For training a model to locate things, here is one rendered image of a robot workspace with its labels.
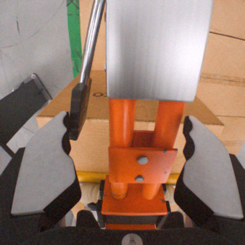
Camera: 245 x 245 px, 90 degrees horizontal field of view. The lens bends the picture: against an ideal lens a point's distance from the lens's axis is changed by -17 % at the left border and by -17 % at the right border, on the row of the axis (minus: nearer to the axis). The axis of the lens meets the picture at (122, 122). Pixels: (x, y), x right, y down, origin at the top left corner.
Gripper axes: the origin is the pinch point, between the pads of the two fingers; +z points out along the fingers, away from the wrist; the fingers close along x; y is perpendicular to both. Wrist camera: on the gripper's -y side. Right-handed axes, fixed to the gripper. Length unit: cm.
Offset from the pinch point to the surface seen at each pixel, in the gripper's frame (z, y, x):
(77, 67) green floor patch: 108, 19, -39
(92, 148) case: 13.2, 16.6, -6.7
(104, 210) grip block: -2.2, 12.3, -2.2
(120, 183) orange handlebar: -0.6, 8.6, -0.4
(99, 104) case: 19.5, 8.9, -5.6
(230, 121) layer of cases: 53, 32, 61
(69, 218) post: 39, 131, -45
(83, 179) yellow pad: 11.5, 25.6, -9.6
